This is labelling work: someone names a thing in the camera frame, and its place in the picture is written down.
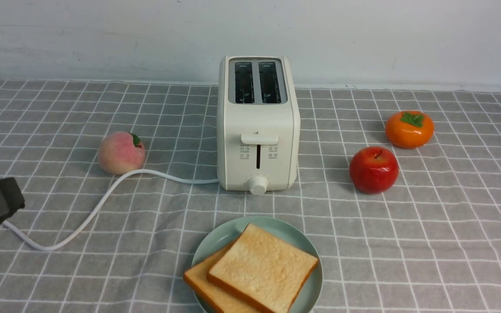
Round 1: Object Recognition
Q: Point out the orange persimmon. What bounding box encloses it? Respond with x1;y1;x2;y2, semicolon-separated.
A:
384;111;435;149

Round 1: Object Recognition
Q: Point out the pink peach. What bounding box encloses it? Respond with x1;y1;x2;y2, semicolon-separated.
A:
97;131;147;176

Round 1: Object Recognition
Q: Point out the toast slice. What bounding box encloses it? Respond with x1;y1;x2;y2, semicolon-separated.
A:
184;240;258;313
207;223;319;313

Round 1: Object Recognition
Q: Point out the white power cable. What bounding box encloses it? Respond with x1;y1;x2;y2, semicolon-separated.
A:
3;169;220;252

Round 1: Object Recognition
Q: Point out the white two-slot toaster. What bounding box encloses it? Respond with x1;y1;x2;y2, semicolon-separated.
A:
216;56;301;195

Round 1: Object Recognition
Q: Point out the grey checked tablecloth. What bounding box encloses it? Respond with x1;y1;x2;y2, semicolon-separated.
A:
0;80;501;313

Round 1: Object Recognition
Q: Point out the red apple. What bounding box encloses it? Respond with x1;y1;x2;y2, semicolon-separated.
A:
349;146;400;194

